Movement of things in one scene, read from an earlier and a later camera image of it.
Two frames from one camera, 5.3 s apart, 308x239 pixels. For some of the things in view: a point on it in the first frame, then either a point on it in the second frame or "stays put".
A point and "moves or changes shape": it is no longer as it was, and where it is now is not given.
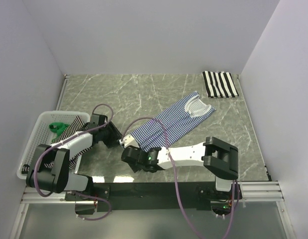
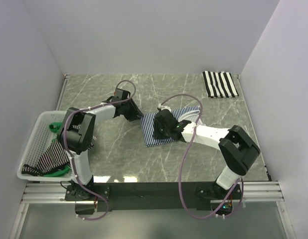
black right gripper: [135, 168] → [156, 132]
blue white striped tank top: [192, 109] moves or changes shape
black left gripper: [115, 135] → [135, 111]
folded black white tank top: [220, 84] stays put
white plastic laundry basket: [42, 135] stays put
